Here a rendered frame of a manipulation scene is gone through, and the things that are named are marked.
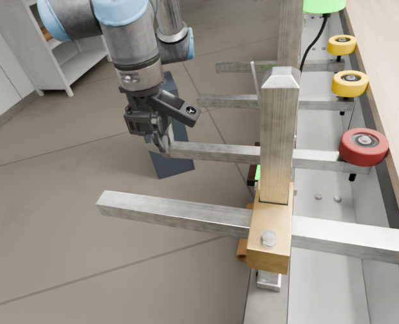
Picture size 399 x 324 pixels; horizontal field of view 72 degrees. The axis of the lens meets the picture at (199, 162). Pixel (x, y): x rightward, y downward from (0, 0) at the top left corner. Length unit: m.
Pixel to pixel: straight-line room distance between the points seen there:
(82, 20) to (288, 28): 0.40
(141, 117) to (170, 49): 0.85
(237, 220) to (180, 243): 1.15
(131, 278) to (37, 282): 0.50
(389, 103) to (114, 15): 0.58
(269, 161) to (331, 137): 0.75
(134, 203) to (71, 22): 0.40
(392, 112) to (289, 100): 0.45
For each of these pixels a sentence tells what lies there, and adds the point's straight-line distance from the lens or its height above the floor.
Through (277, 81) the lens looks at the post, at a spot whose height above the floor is 1.14.
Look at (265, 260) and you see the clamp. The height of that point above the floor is 0.95.
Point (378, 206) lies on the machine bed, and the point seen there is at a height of 0.77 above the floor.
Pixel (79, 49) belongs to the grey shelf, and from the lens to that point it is 4.12.
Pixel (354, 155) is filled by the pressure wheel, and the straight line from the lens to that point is 0.58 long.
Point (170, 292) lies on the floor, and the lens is 1.41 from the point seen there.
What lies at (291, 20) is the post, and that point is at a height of 1.12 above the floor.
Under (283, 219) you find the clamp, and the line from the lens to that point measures 0.37.
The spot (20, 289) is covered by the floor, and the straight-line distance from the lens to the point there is 1.78.
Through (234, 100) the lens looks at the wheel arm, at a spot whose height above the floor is 0.84.
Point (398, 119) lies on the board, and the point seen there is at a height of 0.90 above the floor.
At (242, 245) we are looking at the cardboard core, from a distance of 1.38.
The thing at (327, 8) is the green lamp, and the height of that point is 1.14.
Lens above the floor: 1.27
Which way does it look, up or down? 42 degrees down
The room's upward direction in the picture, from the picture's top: 11 degrees counter-clockwise
